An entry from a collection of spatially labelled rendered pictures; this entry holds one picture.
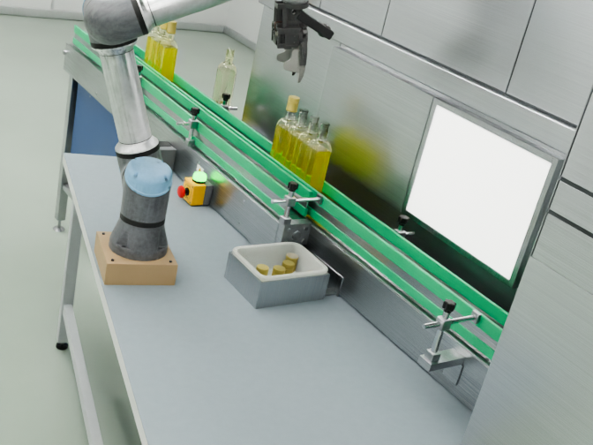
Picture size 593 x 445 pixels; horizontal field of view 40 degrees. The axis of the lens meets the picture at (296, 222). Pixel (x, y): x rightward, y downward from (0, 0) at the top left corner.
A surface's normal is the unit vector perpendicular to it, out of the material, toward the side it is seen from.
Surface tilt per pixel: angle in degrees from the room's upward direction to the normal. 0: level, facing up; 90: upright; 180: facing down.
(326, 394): 0
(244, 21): 90
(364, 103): 90
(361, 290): 90
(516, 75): 90
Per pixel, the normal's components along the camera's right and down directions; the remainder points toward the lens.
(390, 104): -0.82, 0.06
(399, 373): 0.21, -0.90
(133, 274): 0.34, 0.44
